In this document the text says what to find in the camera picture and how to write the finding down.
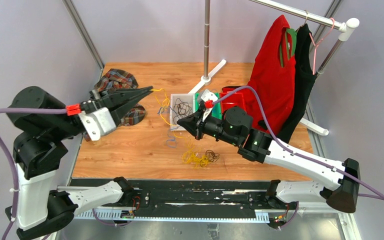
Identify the white plastic bin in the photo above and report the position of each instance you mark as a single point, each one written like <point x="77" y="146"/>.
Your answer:
<point x="181" y="105"/>

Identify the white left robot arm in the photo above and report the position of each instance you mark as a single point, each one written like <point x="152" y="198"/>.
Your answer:
<point x="45" y="122"/>

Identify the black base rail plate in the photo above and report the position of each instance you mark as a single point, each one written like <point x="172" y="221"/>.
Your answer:
<point x="201" y="199"/>

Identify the red plastic bin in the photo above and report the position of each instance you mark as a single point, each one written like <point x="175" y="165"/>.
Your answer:
<point x="235" y="100"/>

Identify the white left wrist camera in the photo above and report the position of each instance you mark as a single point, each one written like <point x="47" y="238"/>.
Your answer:
<point x="98" y="123"/>

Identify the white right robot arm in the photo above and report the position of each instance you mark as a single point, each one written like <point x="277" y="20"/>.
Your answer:
<point x="332" y="182"/>

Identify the green plastic bin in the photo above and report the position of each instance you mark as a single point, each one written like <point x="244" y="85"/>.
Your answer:
<point x="216" y="111"/>

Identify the plaid shirt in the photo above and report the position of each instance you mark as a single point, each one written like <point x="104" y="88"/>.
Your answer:
<point x="116" y="79"/>

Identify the green hanger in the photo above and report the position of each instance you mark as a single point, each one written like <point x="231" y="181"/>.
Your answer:
<point x="287" y="45"/>

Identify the red sweater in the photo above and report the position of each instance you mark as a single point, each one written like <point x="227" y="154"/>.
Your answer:
<point x="275" y="85"/>

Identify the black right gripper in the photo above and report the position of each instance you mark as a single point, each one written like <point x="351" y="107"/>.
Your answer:
<point x="194" y="124"/>

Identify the silver clothes rack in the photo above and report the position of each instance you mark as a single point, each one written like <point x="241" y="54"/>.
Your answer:
<point x="346" y="29"/>

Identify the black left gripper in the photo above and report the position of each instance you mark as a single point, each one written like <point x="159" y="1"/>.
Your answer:
<point x="114" y="98"/>

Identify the pink hanger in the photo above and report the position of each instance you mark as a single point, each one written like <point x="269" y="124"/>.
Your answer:
<point x="316" y="45"/>

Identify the black garment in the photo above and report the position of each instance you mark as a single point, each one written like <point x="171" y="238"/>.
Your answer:
<point x="304" y="82"/>

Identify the aluminium frame rail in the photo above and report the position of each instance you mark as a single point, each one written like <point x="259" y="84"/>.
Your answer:
<point x="309" y="221"/>

